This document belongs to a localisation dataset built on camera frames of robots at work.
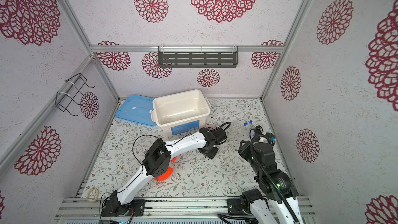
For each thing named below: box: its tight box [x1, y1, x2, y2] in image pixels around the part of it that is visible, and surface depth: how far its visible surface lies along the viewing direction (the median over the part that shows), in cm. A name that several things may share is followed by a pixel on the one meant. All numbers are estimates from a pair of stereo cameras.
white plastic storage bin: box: [149, 89, 211, 138], surface depth 102 cm
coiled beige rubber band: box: [87, 187, 99, 203], surface depth 79 cm
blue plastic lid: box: [115, 94, 157, 127], surface depth 115 cm
